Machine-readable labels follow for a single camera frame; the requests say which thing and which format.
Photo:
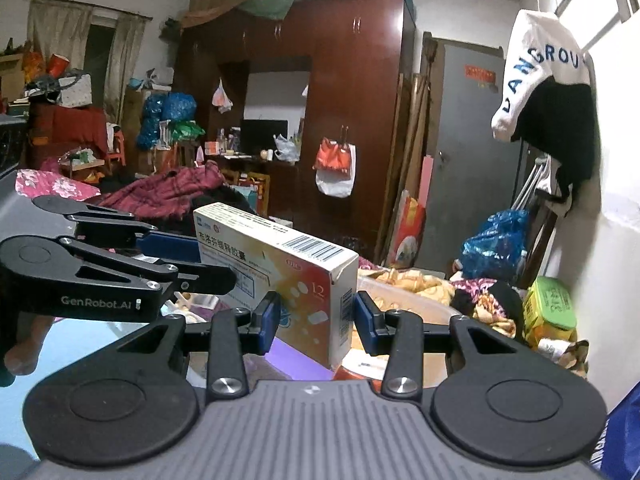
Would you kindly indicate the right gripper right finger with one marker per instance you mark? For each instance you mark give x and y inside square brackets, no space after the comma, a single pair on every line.
[485,394]

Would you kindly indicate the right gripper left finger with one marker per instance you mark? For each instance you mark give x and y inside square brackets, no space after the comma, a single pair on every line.
[141,395]

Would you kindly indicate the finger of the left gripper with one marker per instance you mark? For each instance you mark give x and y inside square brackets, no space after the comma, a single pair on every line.
[108,228]
[67,278]

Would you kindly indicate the purple tissue pack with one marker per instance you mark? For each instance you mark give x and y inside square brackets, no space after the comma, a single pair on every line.
[296,365]

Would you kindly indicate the orange bottle with cap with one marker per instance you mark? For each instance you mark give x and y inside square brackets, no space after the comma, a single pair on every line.
[374,376]

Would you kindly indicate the orange white medicine box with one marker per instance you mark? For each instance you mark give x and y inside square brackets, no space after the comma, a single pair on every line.
[316,279]

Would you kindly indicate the white plastic laundry basket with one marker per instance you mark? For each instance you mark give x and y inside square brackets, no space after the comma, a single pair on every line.
[388,297]

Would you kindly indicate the pink floral pillow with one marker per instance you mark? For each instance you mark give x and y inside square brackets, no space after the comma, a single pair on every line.
[33,183]

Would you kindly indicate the green yellow box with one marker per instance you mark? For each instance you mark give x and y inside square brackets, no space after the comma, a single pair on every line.
[548,312]

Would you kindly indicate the blue shopping bag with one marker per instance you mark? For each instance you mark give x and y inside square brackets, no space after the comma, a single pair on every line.
[617,453]

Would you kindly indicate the blue plastic bags pile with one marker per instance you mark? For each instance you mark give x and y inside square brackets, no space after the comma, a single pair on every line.
[163,107]

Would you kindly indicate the blue plastic bag by door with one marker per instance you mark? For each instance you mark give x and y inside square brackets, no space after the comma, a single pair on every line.
[495,251]

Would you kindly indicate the black television screen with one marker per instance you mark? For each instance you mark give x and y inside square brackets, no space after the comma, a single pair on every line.
[257,135]

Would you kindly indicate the beige window curtains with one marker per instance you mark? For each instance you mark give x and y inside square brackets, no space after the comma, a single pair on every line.
[62,27]

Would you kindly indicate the orange white hanging bag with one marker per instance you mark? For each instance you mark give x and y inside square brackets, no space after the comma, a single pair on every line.
[335,168]

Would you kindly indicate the grey metal door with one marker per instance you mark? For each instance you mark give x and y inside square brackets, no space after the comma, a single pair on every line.
[473,175]

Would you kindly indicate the dark red wooden wardrobe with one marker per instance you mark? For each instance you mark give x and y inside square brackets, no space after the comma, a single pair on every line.
[357,53]

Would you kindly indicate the white black hanging jacket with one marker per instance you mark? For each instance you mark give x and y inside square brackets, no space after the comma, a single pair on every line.
[547,102]

